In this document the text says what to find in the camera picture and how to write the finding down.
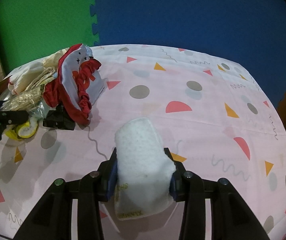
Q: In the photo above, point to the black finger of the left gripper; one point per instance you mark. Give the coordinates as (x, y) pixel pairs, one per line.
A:
(59, 119)

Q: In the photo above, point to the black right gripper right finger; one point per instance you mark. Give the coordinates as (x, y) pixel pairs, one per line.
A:
(187, 187)

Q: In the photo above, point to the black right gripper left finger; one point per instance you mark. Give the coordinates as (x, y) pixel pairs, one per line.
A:
(97, 186)

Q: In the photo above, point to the red and white satin cloth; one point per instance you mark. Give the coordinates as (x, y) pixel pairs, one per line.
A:
(78, 84)

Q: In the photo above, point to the white sponge cloth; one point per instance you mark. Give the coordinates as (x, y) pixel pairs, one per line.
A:
(144, 171)

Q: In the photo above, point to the yellow white sponge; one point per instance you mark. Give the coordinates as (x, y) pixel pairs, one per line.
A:
(23, 131)

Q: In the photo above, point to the cream folded towel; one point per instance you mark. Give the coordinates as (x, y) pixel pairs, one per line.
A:
(36, 79)

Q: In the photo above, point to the white red-trimmed cloth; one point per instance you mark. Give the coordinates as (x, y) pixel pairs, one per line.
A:
(18, 72)

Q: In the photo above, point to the cream scrunchie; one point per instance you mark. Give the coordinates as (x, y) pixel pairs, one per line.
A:
(53, 59)

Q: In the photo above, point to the pink patterned tablecloth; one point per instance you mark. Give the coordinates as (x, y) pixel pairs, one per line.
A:
(210, 113)

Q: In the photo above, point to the green foam mat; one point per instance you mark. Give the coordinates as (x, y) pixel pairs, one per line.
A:
(31, 29)

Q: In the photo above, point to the blue foam mat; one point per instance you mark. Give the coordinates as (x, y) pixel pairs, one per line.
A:
(249, 32)

